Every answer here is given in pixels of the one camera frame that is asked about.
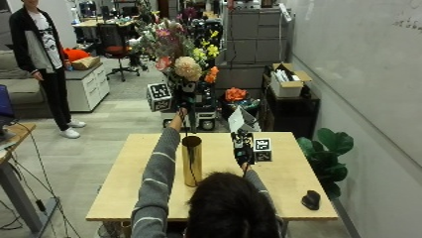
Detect cream flower with dark stem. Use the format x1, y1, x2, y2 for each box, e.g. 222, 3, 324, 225
172, 56, 204, 142

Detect person's left hand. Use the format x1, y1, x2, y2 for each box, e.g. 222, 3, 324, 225
172, 80, 199, 115

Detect white folded sheet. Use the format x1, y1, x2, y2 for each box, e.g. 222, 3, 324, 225
226, 105, 260, 134

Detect right glove marker cube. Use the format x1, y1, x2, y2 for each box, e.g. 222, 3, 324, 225
252, 137, 274, 163

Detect glove marker cube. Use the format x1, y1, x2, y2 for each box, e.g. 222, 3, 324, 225
252, 137, 274, 163
146, 82, 174, 113

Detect left glove marker cube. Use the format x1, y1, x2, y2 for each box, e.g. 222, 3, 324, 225
146, 82, 174, 113

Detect orange flower bunch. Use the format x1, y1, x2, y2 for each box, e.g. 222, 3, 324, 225
223, 86, 248, 103

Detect black low cabinet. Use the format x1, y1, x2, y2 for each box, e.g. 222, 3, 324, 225
259, 73, 322, 140

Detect tall gold vase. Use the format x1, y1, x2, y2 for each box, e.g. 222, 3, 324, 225
180, 135, 204, 188

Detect bunch of mixed flowers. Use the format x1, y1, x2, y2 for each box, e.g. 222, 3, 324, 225
130, 14, 220, 85

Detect open cardboard box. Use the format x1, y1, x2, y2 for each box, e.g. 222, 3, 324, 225
267, 61, 314, 99

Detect black office chair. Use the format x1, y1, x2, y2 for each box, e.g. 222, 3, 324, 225
94, 22, 142, 83

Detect green leafy potted plant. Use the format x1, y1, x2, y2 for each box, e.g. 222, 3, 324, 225
295, 127, 355, 200

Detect white drawer cabinet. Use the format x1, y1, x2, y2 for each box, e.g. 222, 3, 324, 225
63, 62, 111, 113

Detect grey filing cabinets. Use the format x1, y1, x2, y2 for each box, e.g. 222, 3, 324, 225
214, 5, 292, 97

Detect brown paper bag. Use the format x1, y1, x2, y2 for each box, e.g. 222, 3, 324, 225
70, 56, 101, 71

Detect black computer mouse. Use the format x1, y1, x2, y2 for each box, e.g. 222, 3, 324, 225
300, 189, 322, 211

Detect orange cushion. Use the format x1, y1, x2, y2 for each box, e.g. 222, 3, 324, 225
62, 47, 91, 63

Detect wooden background desk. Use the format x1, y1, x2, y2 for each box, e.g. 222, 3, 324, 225
70, 16, 138, 30

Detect grey sofa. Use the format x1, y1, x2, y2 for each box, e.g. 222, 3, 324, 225
0, 49, 46, 107

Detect blue laptop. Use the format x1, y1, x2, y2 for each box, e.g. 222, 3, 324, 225
0, 83, 18, 128

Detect wooden side desk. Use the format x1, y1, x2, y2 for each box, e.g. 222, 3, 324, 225
0, 122, 62, 234

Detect white wall board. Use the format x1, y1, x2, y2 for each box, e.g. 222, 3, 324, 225
287, 0, 422, 168

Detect black cable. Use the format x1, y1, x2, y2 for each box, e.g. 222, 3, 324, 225
15, 122, 82, 238

